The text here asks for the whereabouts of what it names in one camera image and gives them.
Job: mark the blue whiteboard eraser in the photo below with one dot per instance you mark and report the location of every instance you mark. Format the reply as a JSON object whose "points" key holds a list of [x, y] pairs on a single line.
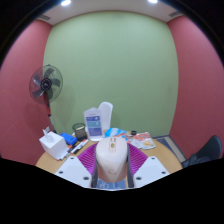
{"points": [[69, 138]]}

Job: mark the black marker red cap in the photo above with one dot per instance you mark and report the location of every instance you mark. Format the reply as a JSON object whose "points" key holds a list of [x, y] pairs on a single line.
{"points": [[82, 146], [75, 147], [64, 155]]}

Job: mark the white plastic stand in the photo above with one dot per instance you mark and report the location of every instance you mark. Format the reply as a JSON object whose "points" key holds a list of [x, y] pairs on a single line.
{"points": [[106, 115]]}

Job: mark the small black object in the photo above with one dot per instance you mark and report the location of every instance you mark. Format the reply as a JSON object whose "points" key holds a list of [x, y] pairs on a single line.
{"points": [[133, 132]]}

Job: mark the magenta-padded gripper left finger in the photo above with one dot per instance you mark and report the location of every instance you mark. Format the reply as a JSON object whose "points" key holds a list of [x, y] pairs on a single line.
{"points": [[71, 170]]}

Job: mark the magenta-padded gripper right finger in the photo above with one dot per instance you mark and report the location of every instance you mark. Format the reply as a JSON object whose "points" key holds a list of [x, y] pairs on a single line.
{"points": [[151, 170]]}

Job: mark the blue snack packet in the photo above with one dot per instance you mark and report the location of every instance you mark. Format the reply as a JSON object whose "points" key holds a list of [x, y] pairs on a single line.
{"points": [[113, 132]]}

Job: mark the dark mesh pen cup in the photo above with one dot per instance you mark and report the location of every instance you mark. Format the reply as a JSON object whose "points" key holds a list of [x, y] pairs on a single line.
{"points": [[79, 131]]}

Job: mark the red-orange snack packet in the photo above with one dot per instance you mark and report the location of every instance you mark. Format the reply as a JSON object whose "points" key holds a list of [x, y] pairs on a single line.
{"points": [[133, 139]]}

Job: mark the cream computer mouse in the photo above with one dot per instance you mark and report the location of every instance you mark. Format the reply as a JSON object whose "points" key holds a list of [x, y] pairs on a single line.
{"points": [[111, 160]]}

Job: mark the white tissue box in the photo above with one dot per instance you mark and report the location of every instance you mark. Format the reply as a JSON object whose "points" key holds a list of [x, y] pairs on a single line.
{"points": [[53, 145]]}

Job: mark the round ceiling light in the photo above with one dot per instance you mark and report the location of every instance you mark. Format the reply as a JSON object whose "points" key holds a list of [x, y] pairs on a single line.
{"points": [[152, 1], [66, 2]]}

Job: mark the black standing fan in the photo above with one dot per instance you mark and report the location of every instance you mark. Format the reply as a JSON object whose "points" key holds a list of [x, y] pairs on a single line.
{"points": [[46, 83]]}

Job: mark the black office chair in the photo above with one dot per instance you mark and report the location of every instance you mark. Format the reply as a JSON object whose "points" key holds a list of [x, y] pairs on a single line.
{"points": [[205, 151]]}

